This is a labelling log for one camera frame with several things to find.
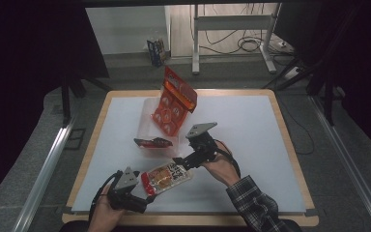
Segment red and black snack packet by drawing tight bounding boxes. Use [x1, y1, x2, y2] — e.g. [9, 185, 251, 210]
[132, 136, 174, 150]

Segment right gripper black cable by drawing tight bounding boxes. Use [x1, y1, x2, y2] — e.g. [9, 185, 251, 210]
[214, 138, 242, 179]

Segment clear plastic container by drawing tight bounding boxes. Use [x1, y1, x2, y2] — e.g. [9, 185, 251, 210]
[135, 96, 188, 160]

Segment orange and white snack packet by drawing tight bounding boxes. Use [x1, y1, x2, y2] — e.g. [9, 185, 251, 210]
[140, 160, 194, 198]

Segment thin black floor cable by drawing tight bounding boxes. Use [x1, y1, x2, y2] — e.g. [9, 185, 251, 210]
[278, 96, 315, 156]

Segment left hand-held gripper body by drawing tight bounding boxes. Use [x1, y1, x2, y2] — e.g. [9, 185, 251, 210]
[106, 165, 149, 214]

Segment large red snack bag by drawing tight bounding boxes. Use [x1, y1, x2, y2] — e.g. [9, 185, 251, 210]
[150, 65, 199, 138]

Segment person's right hand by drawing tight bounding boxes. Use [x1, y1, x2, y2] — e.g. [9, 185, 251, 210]
[201, 141, 242, 188]

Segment black stand legs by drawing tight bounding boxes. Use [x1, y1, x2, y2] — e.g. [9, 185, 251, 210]
[59, 75, 112, 129]

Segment dark floor socket plate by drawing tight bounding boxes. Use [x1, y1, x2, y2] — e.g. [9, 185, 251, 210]
[65, 128, 87, 151]

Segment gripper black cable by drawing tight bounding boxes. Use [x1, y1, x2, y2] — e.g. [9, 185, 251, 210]
[88, 169, 124, 220]
[214, 138, 242, 179]

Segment person's left hand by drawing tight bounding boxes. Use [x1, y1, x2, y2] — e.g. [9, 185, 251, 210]
[88, 185, 128, 232]

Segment aluminium rail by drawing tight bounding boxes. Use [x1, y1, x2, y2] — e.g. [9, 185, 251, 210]
[308, 96, 371, 232]
[12, 124, 75, 232]

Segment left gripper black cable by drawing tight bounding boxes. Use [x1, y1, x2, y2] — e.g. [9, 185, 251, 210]
[88, 169, 124, 220]

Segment white desk frame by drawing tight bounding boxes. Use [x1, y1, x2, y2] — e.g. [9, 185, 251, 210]
[191, 3, 283, 75]

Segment black floor cables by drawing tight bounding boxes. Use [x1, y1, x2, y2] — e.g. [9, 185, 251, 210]
[199, 3, 283, 56]

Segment blue carton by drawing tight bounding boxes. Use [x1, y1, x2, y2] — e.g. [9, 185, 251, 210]
[146, 38, 168, 68]

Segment black tripod legs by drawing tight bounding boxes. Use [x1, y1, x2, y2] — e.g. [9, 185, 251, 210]
[262, 54, 339, 127]

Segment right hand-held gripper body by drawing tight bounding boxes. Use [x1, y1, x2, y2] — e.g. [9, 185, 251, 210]
[181, 121, 220, 171]

